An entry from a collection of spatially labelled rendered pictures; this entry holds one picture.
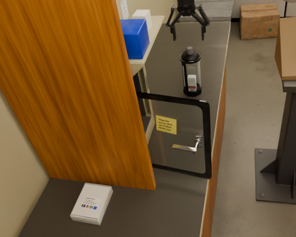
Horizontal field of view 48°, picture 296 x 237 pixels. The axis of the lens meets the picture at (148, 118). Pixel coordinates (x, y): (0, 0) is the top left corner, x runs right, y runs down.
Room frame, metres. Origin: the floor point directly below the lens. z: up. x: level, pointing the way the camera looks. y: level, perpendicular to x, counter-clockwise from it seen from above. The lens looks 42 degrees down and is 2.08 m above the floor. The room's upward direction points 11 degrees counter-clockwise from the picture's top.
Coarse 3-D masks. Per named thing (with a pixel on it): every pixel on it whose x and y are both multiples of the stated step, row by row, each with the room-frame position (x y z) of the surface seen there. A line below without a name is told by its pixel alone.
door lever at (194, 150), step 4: (196, 140) 0.80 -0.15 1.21; (176, 144) 0.81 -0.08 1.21; (196, 144) 0.79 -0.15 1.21; (172, 148) 0.80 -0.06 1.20; (176, 148) 0.79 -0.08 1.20; (180, 148) 0.79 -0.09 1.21; (184, 148) 0.78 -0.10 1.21; (188, 148) 0.78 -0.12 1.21; (192, 148) 0.77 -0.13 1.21; (196, 148) 0.77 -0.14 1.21; (192, 152) 0.76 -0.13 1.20; (196, 152) 0.76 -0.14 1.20
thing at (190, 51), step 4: (188, 48) 1.41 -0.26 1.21; (192, 48) 1.41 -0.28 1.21; (184, 52) 1.43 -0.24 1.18; (188, 52) 1.40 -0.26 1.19; (192, 52) 1.40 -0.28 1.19; (196, 52) 1.41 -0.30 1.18; (184, 56) 1.40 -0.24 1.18; (188, 56) 1.39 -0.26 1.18; (192, 56) 1.38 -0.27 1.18; (196, 56) 1.38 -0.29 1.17; (188, 60) 1.37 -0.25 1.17
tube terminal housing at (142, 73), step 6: (120, 0) 1.12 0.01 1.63; (126, 0) 1.17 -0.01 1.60; (132, 0) 1.23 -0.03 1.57; (120, 6) 1.11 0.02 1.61; (132, 6) 1.22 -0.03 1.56; (120, 12) 1.10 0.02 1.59; (132, 12) 1.21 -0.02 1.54; (120, 18) 1.09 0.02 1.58; (144, 66) 1.22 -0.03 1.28; (138, 72) 1.22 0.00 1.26; (144, 72) 1.21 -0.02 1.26; (144, 78) 1.20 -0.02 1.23; (144, 84) 1.24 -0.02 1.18; (144, 90) 1.24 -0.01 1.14
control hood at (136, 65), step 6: (156, 18) 1.17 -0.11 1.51; (162, 18) 1.17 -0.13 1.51; (156, 24) 1.13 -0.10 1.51; (150, 30) 1.09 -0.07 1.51; (156, 30) 1.08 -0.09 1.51; (150, 36) 1.05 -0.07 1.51; (150, 42) 1.01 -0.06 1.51; (150, 48) 0.97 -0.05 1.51; (132, 60) 0.92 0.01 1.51; (138, 60) 0.91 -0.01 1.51; (144, 60) 0.91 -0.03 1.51; (132, 66) 0.91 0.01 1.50; (138, 66) 0.90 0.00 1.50; (132, 72) 0.91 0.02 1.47
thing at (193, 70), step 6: (180, 54) 1.44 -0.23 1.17; (192, 60) 1.37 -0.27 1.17; (186, 66) 1.38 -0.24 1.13; (192, 66) 1.37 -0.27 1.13; (198, 66) 1.38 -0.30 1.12; (192, 72) 1.37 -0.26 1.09; (198, 72) 1.38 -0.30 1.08; (192, 78) 1.37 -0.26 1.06; (198, 78) 1.38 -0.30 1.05; (192, 84) 1.37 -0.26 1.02; (198, 84) 1.38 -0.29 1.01; (186, 90) 1.39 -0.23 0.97; (192, 90) 1.37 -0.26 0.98
